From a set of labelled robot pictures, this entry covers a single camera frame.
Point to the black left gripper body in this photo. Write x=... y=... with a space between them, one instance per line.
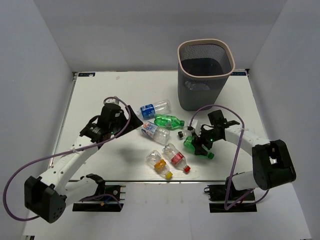
x=115 y=126

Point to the clear bottle red label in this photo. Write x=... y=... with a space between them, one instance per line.
x=177 y=159

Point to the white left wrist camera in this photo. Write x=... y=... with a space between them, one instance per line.
x=111 y=100

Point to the green bottle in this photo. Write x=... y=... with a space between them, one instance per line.
x=168 y=121
x=188 y=144

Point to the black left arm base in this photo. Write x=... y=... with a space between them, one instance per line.
x=110 y=199

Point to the clear bottle dark blue label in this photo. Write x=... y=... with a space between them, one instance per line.
x=147 y=112

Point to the clear bottle yellow label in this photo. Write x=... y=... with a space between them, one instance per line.
x=160 y=166

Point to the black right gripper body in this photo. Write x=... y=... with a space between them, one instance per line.
x=207 y=137

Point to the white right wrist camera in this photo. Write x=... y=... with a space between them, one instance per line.
x=194 y=124

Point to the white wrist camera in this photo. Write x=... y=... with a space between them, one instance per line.
x=111 y=100
x=194 y=124

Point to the grey mesh waste bin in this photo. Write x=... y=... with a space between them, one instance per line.
x=204 y=66

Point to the clear bottle white blue label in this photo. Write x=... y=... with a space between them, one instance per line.
x=157 y=133

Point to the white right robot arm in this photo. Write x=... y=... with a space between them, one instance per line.
x=272 y=165

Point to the clear bottle black label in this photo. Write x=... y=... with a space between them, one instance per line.
x=184 y=133

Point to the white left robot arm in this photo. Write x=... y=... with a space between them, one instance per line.
x=48 y=195

